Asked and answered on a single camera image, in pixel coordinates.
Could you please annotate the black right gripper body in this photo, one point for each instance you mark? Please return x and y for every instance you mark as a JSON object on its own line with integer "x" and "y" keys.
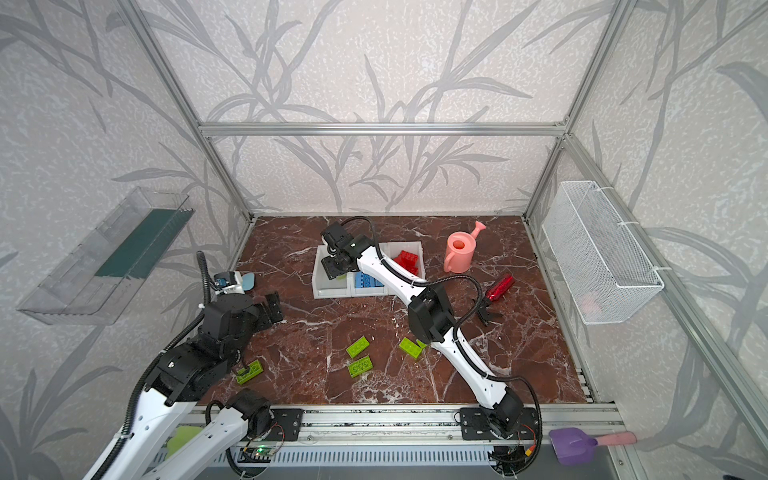
{"x": 335, "y": 255}

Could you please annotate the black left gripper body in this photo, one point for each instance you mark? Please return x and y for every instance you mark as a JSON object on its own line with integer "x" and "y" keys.
{"x": 267, "y": 310}

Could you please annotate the blue lego brick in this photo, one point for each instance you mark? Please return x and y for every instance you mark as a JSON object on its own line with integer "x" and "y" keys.
{"x": 364, "y": 281}

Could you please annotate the green lego brick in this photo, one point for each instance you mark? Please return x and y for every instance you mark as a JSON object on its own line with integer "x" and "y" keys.
{"x": 411, "y": 348}
{"x": 359, "y": 346}
{"x": 248, "y": 373}
{"x": 360, "y": 367}

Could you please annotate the red lego brick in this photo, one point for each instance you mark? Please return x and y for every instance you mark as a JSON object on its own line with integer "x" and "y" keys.
{"x": 407, "y": 265}
{"x": 408, "y": 257}

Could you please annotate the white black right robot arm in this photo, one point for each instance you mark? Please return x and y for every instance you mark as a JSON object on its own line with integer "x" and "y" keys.
{"x": 432, "y": 320}

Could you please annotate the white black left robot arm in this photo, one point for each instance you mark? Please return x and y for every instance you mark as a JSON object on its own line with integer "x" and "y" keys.
{"x": 181, "y": 375}

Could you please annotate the light blue toy trowel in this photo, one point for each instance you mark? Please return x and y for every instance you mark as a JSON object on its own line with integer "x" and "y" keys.
{"x": 247, "y": 281}

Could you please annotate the white right sorting bin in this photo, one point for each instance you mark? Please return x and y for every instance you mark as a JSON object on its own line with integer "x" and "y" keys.
{"x": 393, "y": 250}

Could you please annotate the white middle sorting bin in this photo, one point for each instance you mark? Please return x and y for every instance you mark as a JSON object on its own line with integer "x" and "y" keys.
{"x": 370, "y": 292}

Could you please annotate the pink toy watering can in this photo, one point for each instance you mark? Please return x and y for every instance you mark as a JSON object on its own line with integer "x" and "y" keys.
{"x": 460, "y": 248}

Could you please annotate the green toy spade wooden handle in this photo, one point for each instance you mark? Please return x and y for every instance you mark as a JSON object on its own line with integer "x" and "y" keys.
{"x": 183, "y": 434}

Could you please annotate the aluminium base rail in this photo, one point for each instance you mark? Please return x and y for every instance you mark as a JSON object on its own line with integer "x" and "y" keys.
{"x": 428, "y": 424}

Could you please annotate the red handled tool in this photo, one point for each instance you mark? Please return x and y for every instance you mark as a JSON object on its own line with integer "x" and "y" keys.
{"x": 497, "y": 290}

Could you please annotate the clear wall shelf green mat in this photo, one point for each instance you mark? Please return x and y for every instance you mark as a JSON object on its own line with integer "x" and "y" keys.
{"x": 94, "y": 284}

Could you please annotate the white wire wall basket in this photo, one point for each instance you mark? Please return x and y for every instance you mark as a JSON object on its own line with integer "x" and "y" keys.
{"x": 608, "y": 274}

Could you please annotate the purple toy shovel pink handle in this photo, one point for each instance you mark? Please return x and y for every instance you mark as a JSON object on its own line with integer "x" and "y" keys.
{"x": 572, "y": 446}

